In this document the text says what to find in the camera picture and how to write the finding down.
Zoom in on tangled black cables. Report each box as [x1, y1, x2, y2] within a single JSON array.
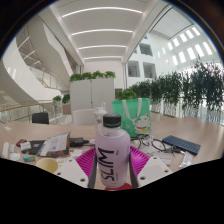
[[131, 133, 168, 154]]

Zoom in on long white plastic packet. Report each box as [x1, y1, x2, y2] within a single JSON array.
[[178, 151, 194, 169]]

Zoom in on pale yellow mug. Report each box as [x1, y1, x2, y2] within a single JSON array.
[[35, 157, 60, 174]]

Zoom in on black charger block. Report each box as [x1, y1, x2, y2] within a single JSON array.
[[69, 136, 90, 148]]

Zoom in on brown planter with green plants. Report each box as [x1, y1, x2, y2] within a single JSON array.
[[52, 93, 72, 116]]

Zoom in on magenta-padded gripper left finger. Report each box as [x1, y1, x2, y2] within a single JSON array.
[[54, 146, 98, 189]]

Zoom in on small blue item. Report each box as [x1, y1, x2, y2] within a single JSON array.
[[22, 155, 36, 163]]

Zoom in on white chair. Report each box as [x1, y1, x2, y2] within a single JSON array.
[[71, 108, 98, 126]]

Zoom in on large white computer mouse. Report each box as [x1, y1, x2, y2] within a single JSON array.
[[9, 152, 22, 162]]

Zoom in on brown-edged printed booklet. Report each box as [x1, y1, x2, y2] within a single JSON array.
[[35, 131, 72, 158]]

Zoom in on black chair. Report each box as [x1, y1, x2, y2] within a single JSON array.
[[31, 111, 50, 125]]

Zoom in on colourful sticker sheet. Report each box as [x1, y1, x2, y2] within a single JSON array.
[[68, 148, 88, 159]]

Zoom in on ceiling light strips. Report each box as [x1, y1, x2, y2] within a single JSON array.
[[61, 5, 144, 61]]

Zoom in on white cabinet with plants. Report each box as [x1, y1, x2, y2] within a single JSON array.
[[68, 70, 117, 114]]

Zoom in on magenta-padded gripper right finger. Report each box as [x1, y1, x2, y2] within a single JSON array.
[[128, 145, 173, 189]]

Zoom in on flat clear plastic packet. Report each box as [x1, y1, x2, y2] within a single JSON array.
[[159, 151, 174, 167]]

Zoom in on dark planter with green plants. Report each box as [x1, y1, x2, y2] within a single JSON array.
[[114, 88, 138, 101]]

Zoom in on lilac drink bottle black cap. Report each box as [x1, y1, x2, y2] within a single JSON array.
[[94, 113, 131, 190]]

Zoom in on clear plastic water bottle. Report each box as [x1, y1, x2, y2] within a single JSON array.
[[93, 102, 109, 134]]

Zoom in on white card box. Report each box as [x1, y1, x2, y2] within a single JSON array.
[[20, 141, 32, 152]]

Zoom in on green tote bag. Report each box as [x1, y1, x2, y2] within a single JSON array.
[[111, 97, 153, 138]]

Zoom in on row of tall green plants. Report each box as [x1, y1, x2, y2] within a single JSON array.
[[116, 59, 224, 124]]

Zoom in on red and black small box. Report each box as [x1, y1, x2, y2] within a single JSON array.
[[15, 138, 28, 148]]

